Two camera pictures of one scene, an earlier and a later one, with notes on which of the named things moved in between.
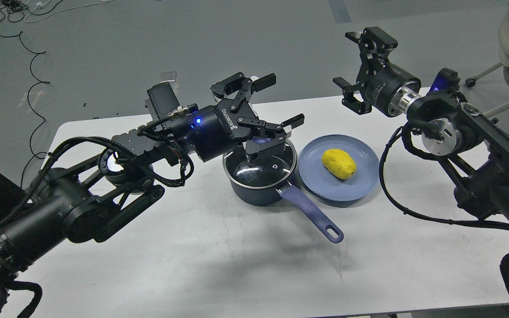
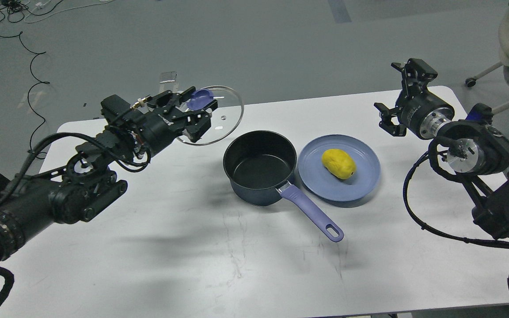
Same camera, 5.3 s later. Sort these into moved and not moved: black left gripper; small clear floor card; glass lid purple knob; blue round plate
Moved: glass lid purple knob; black left gripper
Not moved: blue round plate; small clear floor card
